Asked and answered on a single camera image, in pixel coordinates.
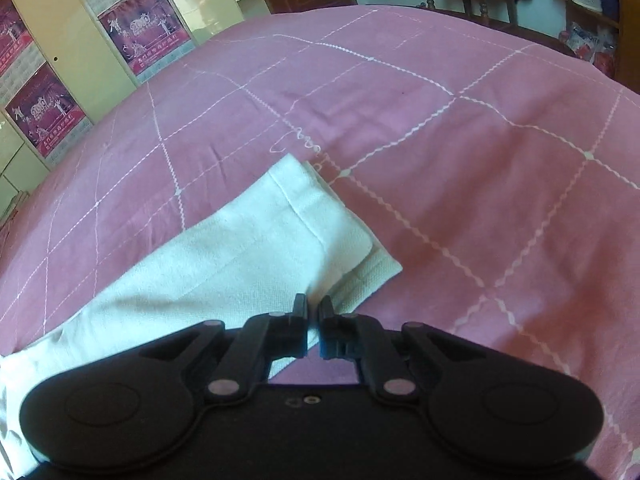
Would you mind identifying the cream wardrobe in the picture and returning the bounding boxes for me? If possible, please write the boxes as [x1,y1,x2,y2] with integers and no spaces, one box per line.
[0,0,247,221]

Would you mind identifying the purple wall poster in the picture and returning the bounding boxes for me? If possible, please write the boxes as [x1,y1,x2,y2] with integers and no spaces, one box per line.
[0,0,40,90]
[5,61,94,167]
[97,0,194,84]

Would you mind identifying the red and white packets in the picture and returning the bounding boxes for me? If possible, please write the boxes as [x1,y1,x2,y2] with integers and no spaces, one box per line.
[559,22,619,79]

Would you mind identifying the wooden shelf unit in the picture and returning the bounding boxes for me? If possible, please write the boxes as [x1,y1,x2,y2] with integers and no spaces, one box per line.
[559,0,640,92]

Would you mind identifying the white pants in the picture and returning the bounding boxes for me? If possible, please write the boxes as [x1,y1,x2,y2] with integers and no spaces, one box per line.
[0,152,403,480]

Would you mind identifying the pink quilted bedspread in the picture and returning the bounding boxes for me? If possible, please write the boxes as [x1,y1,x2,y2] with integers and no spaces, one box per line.
[0,5,640,480]

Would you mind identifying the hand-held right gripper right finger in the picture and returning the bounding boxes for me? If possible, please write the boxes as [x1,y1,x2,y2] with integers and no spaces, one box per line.
[318,296,488,403]

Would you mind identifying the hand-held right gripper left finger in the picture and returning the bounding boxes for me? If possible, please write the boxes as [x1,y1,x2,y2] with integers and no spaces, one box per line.
[137,294,308,401]

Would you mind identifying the dark wooden bed frame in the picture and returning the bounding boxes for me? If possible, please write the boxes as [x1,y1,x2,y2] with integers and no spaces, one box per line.
[440,7,578,58]

